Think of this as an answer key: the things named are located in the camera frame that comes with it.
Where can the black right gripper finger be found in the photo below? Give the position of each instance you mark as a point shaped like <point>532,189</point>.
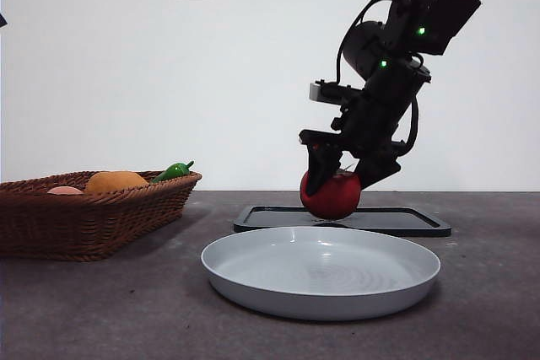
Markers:
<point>377,168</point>
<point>322,166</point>

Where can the red tomato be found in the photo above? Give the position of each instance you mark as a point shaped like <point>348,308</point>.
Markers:
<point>337,200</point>

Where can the dark green rectangular tray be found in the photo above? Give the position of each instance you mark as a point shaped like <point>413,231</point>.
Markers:
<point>401,221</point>

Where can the white round plate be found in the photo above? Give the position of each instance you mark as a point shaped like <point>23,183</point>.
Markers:
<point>320,275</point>

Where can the green pepper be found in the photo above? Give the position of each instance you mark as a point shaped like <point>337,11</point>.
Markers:
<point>171,172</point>

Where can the orange-brown potato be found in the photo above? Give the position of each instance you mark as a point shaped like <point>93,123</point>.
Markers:
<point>114,182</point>

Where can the brown wicker basket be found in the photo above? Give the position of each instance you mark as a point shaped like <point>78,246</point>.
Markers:
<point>84,225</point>

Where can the pale pink round vegetable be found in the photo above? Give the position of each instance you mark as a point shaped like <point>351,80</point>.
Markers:
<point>65,191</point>

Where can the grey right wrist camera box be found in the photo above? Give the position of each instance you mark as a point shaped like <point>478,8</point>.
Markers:
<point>315,92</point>

